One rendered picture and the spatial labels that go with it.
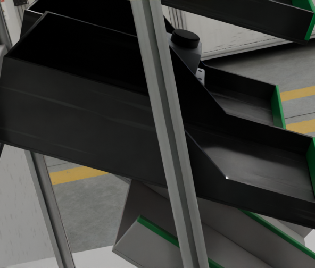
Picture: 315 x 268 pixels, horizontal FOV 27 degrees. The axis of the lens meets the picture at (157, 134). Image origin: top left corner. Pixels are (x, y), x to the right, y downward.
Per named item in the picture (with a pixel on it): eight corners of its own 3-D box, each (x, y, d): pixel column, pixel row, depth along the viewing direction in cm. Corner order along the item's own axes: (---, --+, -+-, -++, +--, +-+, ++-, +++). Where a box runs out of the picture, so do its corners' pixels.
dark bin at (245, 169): (307, 158, 66) (334, 91, 63) (324, 232, 54) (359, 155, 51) (32, 81, 65) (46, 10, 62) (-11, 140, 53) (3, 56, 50)
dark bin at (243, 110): (272, 103, 80) (292, 46, 76) (279, 153, 68) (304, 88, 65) (44, 39, 79) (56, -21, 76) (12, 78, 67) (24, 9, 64)
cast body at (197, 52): (197, 93, 75) (215, 35, 72) (197, 108, 71) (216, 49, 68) (125, 73, 75) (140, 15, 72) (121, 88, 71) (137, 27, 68)
